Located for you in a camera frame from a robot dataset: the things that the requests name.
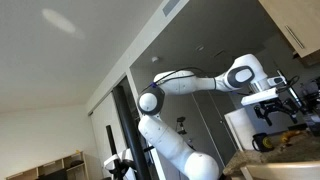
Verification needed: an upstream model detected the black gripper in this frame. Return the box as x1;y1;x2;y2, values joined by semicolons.
253;97;300;127

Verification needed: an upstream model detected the yellow banana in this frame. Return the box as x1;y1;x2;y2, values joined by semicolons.
279;130;306;147

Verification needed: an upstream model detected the black mug yellow logo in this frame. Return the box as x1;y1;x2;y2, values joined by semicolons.
251;132;275;154

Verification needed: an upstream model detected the grey door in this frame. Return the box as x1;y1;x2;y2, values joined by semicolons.
191;89;238;168

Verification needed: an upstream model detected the light wooden upper cabinet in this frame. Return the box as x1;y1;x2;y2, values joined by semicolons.
258;0;320;60

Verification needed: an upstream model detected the thick black pole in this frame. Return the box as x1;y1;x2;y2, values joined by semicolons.
112;84;152;180

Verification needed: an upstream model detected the grey ceiling air vent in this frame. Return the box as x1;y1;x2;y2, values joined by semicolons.
161;0;182;17

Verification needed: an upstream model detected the white black machine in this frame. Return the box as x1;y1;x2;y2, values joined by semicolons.
102;148;138;180

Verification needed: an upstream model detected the thin black pole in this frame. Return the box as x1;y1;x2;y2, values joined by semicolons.
105;124;122;180

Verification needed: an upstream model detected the white oval ceiling light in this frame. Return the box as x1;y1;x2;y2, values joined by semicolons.
41;8;86;40

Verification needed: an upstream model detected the light wooden shelf unit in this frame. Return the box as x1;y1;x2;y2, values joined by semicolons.
4;151;90;180

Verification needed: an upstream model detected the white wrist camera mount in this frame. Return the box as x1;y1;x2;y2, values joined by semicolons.
240;87;280;107

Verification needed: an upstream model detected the metal cabinet handle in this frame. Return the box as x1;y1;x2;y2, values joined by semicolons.
284;25;306;51

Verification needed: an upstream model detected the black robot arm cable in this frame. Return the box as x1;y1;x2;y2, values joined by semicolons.
141;66;210;95

